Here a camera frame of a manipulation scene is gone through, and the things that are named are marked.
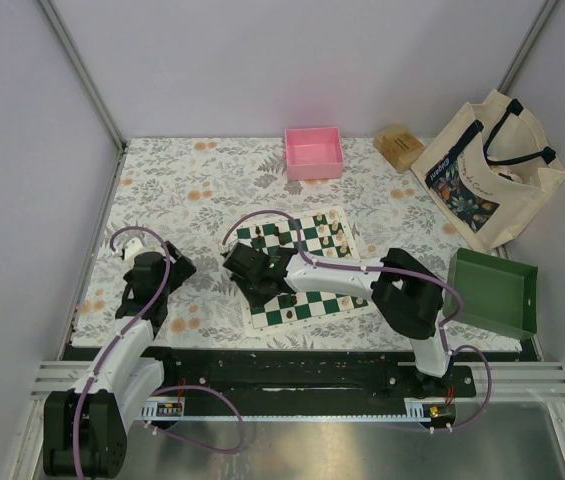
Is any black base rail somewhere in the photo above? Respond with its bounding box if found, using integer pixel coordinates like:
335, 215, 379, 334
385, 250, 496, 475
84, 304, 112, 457
143, 347, 477, 418

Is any beige canvas tote bag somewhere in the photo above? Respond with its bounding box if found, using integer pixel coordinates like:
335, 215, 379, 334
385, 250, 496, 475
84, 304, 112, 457
411, 90, 565, 252

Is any small cardboard box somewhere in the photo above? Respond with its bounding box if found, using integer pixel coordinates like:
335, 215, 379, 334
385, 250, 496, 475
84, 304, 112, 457
373, 124, 426, 174

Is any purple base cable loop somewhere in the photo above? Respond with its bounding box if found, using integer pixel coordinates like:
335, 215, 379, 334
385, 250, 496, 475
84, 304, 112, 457
146, 384, 249, 455

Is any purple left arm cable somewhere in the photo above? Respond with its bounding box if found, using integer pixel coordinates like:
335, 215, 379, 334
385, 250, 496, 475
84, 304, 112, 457
72, 227, 171, 479

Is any green metal tray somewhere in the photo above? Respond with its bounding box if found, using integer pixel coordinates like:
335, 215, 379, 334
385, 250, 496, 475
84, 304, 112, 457
447, 248, 538, 341

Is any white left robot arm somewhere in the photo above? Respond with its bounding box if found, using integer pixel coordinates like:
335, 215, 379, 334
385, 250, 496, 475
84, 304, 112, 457
42, 238, 196, 479

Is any pink plastic box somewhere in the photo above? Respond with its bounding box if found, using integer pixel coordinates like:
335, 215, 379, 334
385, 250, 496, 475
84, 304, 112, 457
284, 127, 343, 181

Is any aluminium frame rail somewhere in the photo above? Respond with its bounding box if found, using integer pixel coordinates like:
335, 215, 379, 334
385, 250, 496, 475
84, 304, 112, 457
26, 359, 565, 426

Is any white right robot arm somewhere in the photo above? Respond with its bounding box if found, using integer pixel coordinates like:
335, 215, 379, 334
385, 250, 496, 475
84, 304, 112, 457
223, 242, 453, 396

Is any floral patterned table mat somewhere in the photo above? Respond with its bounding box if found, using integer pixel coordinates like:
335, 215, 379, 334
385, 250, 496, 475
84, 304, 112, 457
69, 135, 528, 351

